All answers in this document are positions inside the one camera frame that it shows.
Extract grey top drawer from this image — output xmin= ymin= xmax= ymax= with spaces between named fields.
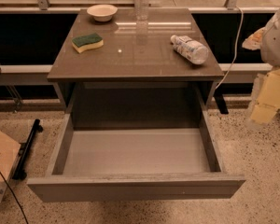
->
xmin=26 ymin=83 xmax=246 ymax=203

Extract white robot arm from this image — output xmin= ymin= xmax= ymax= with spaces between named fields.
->
xmin=242 ymin=8 xmax=280 ymax=67

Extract grey drawer cabinet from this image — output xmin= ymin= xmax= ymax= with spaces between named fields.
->
xmin=48 ymin=8 xmax=223 ymax=130

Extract lying clear plastic bottle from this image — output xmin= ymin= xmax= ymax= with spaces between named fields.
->
xmin=170 ymin=35 xmax=209 ymax=65

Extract standing clear water bottle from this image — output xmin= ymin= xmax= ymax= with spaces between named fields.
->
xmin=134 ymin=0 xmax=149 ymax=21

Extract white ceramic bowl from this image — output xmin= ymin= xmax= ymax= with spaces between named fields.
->
xmin=87 ymin=5 xmax=118 ymax=22

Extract green and yellow sponge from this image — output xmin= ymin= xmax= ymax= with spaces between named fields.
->
xmin=72 ymin=33 xmax=104 ymax=53

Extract black metal bar stand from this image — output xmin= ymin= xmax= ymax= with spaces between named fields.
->
xmin=12 ymin=119 xmax=43 ymax=180

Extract white power cable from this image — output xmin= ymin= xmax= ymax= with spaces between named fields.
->
xmin=214 ymin=6 xmax=245 ymax=91

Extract black thin cable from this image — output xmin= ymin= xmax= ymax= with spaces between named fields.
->
xmin=0 ymin=152 xmax=30 ymax=224

